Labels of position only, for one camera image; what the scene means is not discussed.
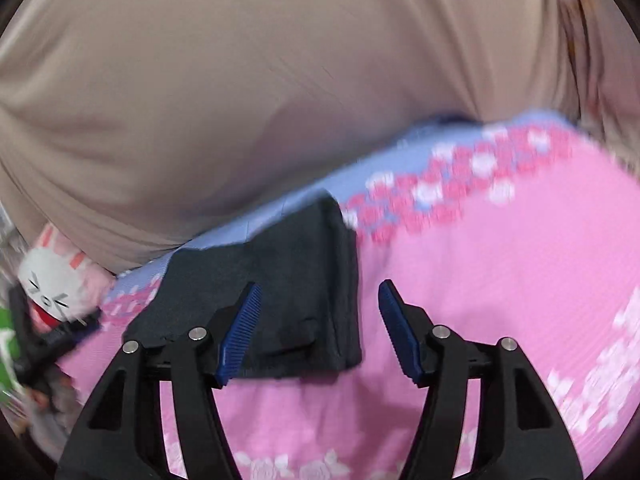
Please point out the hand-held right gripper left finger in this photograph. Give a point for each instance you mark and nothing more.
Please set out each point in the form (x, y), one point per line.
(239, 340)

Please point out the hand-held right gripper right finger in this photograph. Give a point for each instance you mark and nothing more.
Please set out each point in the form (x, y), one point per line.
(400, 332)

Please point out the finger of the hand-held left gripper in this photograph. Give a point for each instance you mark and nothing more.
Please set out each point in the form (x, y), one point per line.
(45, 342)

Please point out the dark grey pants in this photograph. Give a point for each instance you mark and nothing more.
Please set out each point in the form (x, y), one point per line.
(280, 270)

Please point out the white plush toy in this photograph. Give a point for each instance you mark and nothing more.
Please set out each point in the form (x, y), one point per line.
(50, 280)

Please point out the pink floral blanket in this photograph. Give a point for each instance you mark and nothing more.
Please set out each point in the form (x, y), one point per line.
(475, 285)

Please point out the person in beige shirt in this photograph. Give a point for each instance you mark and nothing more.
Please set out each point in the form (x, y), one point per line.
(250, 85)

